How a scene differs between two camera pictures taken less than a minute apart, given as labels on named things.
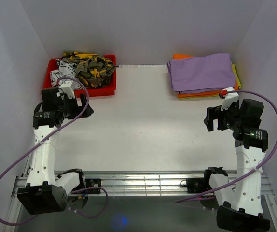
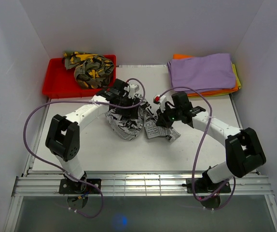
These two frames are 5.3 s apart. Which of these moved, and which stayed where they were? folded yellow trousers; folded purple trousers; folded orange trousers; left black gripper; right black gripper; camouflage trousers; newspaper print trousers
Moved: newspaper print trousers; right black gripper; left black gripper
Stayed: folded purple trousers; folded yellow trousers; camouflage trousers; folded orange trousers
